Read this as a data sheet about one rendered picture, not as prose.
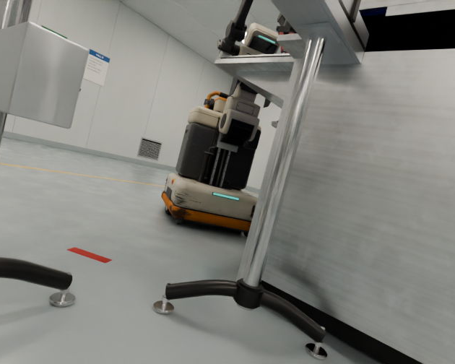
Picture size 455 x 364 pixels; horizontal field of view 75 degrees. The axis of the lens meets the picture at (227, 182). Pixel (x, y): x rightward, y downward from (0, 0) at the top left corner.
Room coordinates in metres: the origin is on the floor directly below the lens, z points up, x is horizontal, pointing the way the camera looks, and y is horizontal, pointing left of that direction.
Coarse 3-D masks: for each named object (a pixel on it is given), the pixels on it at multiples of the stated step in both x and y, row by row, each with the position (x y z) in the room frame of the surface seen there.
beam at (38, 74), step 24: (24, 24) 0.38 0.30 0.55; (0, 48) 0.44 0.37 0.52; (24, 48) 0.38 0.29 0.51; (48, 48) 0.40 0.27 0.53; (72, 48) 0.42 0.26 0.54; (0, 72) 0.42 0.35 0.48; (24, 72) 0.38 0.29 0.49; (48, 72) 0.40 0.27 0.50; (72, 72) 0.43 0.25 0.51; (0, 96) 0.40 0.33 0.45; (24, 96) 0.39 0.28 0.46; (48, 96) 0.41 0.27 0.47; (72, 96) 0.43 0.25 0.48; (48, 120) 0.41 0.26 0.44; (72, 120) 0.44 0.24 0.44
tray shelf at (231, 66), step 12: (216, 60) 1.32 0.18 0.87; (228, 60) 1.28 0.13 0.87; (240, 60) 1.24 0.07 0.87; (252, 60) 1.20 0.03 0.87; (264, 60) 1.17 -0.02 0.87; (276, 60) 1.14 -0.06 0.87; (288, 60) 1.10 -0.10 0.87; (228, 72) 1.40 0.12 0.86; (252, 84) 1.50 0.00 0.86; (264, 96) 1.65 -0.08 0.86
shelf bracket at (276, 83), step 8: (240, 72) 1.34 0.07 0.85; (248, 72) 1.31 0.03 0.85; (256, 72) 1.29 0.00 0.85; (264, 72) 1.26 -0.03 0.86; (272, 72) 1.24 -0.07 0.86; (280, 72) 1.22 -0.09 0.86; (288, 72) 1.19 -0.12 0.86; (248, 80) 1.31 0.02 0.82; (256, 80) 1.28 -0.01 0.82; (264, 80) 1.26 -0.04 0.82; (272, 80) 1.23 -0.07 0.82; (280, 80) 1.21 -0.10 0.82; (288, 80) 1.19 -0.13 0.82; (264, 88) 1.25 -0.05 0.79; (272, 88) 1.23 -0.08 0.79; (280, 88) 1.20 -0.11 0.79; (280, 96) 1.20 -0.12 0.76
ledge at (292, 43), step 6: (282, 36) 0.95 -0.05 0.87; (288, 36) 0.94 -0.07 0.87; (294, 36) 0.93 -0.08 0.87; (282, 42) 0.96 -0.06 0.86; (288, 42) 0.95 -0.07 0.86; (294, 42) 0.94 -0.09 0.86; (300, 42) 0.93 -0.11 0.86; (288, 48) 1.00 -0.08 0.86; (294, 48) 0.99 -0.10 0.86; (300, 48) 0.97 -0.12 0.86; (294, 54) 1.03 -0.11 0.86; (300, 54) 1.02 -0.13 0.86
